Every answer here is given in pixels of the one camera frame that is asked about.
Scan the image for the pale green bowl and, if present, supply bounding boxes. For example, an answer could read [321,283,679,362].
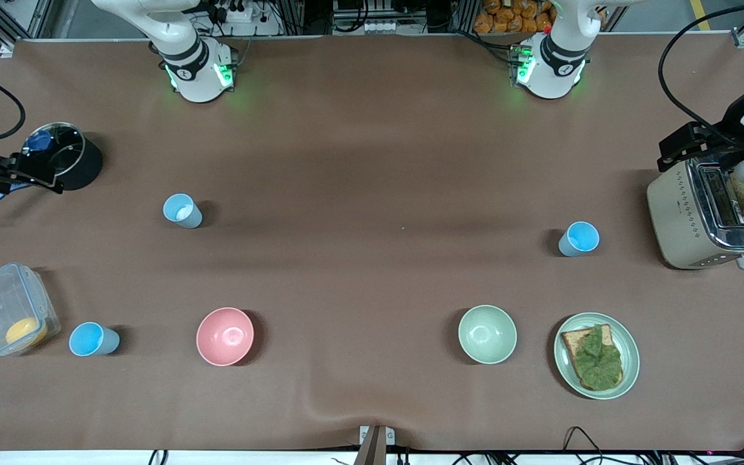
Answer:
[458,305,518,365]

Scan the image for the bag of orange buns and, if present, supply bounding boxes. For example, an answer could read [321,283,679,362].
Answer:
[473,0,555,34]

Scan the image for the beige chrome toaster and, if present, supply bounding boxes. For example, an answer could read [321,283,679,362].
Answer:
[646,152,744,271]

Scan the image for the green lettuce leaf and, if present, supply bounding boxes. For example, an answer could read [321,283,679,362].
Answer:
[572,325,624,391]

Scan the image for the blue plastic cup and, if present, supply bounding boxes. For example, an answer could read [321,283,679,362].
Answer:
[68,322,121,357]
[163,193,203,229]
[558,221,601,258]

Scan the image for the pale green plate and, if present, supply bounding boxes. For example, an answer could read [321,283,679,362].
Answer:
[553,313,641,400]

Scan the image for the pink bowl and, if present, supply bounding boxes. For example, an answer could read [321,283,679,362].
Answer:
[196,307,255,367]

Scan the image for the black looped cable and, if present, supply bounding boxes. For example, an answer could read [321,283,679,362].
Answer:
[562,426,606,454]

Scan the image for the orange round food piece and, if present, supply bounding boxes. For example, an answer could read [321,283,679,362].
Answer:
[5,316,49,347]

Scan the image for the brown bread slice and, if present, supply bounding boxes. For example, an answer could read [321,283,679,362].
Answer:
[561,324,625,392]

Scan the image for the brown table cloth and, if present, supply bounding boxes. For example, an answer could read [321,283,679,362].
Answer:
[0,32,744,453]

